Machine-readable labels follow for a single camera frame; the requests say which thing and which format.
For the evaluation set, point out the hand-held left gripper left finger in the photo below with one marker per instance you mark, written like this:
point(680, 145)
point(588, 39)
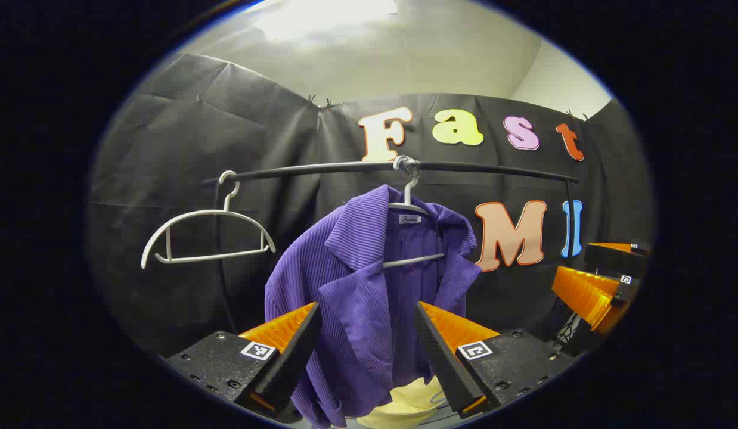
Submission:
point(294, 357)

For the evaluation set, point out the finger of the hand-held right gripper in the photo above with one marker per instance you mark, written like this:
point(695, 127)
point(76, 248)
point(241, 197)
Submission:
point(625, 291)
point(613, 257)

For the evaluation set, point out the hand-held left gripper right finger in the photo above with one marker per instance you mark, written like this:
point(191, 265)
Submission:
point(443, 357)

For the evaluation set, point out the cream laundry hamper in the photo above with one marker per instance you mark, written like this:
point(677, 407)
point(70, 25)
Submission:
point(405, 400)

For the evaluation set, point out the purple ribbed shirt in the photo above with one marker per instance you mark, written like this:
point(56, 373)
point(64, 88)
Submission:
point(357, 310)

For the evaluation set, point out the white plastic hanger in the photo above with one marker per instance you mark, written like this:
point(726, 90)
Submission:
point(214, 256)

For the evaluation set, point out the black backdrop cloth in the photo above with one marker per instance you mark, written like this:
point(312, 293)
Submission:
point(196, 131)

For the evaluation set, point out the white hanger tied to rail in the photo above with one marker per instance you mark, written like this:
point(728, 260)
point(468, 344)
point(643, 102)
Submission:
point(414, 260)

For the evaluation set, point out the black clothes rack rail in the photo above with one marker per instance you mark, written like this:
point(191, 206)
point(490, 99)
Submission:
point(321, 170)

